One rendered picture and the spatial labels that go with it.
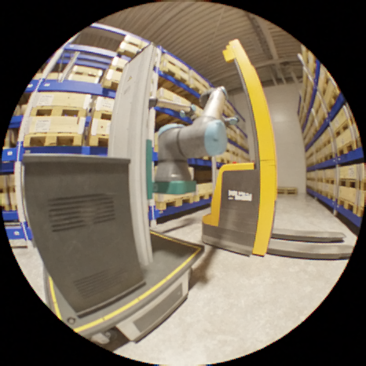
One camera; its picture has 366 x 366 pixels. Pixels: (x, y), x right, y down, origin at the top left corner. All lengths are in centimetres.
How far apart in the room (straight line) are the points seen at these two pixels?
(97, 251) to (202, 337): 66
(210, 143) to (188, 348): 95
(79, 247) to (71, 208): 11
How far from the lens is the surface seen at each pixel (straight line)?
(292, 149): 718
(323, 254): 152
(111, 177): 39
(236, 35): 811
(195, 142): 51
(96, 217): 38
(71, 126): 169
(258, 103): 134
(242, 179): 115
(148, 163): 61
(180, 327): 83
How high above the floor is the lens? 77
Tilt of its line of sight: 3 degrees down
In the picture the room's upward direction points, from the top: 1 degrees counter-clockwise
